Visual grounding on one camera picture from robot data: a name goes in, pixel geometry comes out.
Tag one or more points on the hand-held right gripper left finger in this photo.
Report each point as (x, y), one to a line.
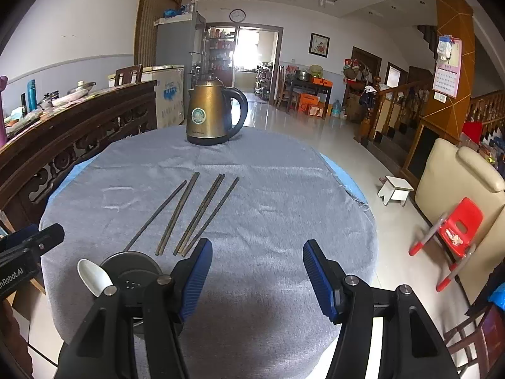
(196, 280)

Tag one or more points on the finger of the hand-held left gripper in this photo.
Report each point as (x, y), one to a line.
(43, 237)

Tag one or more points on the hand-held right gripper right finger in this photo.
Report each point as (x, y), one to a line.
(320, 280)

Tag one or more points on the white ceramic spoon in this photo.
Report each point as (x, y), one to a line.
(90, 274)

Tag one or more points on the black round utensil holder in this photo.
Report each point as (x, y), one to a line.
(130, 268)

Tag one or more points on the small metal tool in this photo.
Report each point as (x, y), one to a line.
(177, 213)

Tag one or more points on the grey tablecloth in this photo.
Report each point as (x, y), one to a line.
(256, 205)

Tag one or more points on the blue under cloth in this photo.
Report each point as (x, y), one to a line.
(343, 173)

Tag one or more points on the small white stool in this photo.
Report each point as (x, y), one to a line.
(396, 185)

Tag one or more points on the black bottle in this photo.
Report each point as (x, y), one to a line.
(24, 106)

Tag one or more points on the blue thermos bottle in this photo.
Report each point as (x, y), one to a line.
(31, 96)

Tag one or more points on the red child chair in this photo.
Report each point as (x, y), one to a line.
(461, 225)

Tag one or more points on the metal pot with lid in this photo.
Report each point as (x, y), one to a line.
(81, 88)

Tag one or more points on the brown slatted wooden chair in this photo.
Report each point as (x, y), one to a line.
(473, 339)

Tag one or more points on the cream leather armchair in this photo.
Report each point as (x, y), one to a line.
(446, 173)

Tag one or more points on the bronze electric kettle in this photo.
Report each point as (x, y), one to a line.
(209, 110)

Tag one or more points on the clear water jug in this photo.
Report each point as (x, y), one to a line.
(336, 109)

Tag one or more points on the orange cardboard carton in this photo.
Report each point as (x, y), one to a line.
(309, 104)

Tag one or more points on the dark wooden chair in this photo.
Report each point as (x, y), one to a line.
(128, 75)

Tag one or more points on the white chest freezer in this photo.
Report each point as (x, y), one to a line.
(169, 94)

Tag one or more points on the dark wooden side table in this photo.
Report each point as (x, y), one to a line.
(311, 89)

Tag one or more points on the wooden stair railing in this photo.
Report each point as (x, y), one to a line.
(398, 104)

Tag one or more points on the flat orange box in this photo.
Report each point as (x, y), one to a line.
(321, 82)

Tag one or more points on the metal basin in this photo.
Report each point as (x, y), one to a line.
(302, 75)

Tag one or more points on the grey refrigerator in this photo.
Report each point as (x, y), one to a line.
(173, 47)

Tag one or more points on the shelf with bottles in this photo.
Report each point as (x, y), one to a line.
(221, 51)

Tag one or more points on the orange wooden pillar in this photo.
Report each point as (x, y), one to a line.
(453, 15)

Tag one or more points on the framed wall picture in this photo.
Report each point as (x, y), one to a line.
(319, 44)

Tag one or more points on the pink wall calendar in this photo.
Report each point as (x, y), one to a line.
(446, 75)

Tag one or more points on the round wall clock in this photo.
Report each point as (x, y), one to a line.
(237, 15)

